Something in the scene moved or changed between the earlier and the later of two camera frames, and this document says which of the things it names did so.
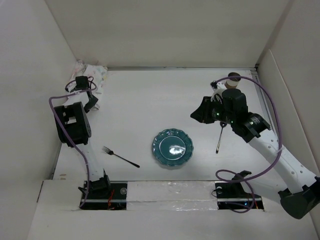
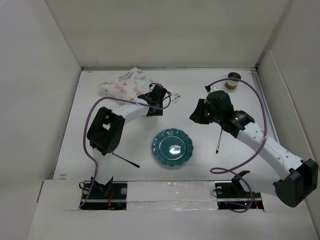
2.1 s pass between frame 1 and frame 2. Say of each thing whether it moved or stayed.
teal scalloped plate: stayed
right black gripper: stayed
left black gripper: moved
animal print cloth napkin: moved
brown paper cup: stayed
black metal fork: stayed
